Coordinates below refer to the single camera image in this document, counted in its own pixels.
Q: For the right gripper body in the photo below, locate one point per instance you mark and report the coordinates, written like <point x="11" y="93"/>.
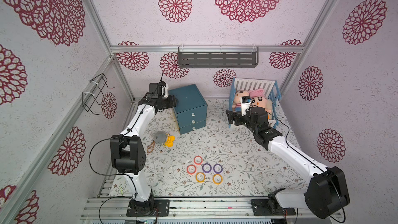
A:
<point x="237" y="120"/>

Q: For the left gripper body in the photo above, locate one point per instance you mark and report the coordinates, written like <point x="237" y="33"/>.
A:
<point x="168" y="102"/>

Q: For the teal drawer cabinet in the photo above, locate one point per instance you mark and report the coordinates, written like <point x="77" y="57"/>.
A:
<point x="191" y="109"/>

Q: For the purple tape roll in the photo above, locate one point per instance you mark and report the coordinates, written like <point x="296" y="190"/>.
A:
<point x="217" y="168"/>
<point x="206" y="168"/>

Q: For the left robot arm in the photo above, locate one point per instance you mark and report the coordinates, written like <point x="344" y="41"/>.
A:
<point x="127" y="152"/>

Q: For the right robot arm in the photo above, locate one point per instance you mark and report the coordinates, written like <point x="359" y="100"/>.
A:
<point x="327" y="190"/>

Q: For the red tape roll upper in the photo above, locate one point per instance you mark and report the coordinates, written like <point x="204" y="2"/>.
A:
<point x="198" y="160"/>

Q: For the red tape roll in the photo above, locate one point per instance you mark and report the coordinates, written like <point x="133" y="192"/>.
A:
<point x="191" y="169"/>
<point x="198" y="160"/>

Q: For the orange tape roll right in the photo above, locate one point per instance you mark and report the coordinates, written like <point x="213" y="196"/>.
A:
<point x="217" y="179"/>

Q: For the orange tape roll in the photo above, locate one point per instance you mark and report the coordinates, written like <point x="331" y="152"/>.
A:
<point x="217" y="179"/>
<point x="200" y="177"/>

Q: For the red tape roll left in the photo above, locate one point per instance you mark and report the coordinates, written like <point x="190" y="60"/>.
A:
<point x="191" y="169"/>

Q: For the orange tape roll left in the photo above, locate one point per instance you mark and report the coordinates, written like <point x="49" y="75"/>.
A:
<point x="200" y="177"/>

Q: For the plush doll striped shirt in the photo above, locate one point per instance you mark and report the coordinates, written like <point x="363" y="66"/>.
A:
<point x="263" y="103"/>

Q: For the plush doll blue outfit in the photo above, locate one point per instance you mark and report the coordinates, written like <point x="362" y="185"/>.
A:
<point x="237" y="99"/>

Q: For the white blue toy crib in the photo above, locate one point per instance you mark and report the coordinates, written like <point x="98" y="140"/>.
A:
<point x="271" y="92"/>

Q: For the yellow flower toy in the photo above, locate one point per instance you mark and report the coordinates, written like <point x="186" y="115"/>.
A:
<point x="169" y="141"/>

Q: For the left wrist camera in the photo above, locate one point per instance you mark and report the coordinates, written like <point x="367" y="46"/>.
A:
<point x="158" y="90"/>

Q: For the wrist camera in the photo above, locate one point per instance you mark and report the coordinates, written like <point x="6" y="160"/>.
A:
<point x="158" y="90"/>
<point x="245" y="103"/>

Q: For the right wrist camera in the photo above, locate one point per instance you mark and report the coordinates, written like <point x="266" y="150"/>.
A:
<point x="245" y="103"/>

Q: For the grey plush keychain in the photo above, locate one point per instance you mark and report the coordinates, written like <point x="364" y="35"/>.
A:
<point x="160" y="137"/>

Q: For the grey wall shelf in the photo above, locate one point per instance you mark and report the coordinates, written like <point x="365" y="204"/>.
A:
<point x="220" y="59"/>

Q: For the black wire wall rack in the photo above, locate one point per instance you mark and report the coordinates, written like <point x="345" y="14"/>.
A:
<point x="89" y="98"/>

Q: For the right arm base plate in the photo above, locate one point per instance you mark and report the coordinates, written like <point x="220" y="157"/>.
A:
<point x="267" y="207"/>

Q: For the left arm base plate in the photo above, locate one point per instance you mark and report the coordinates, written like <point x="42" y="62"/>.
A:
<point x="150" y="208"/>

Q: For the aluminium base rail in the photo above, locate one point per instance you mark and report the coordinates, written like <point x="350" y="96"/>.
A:
<point x="190" y="208"/>

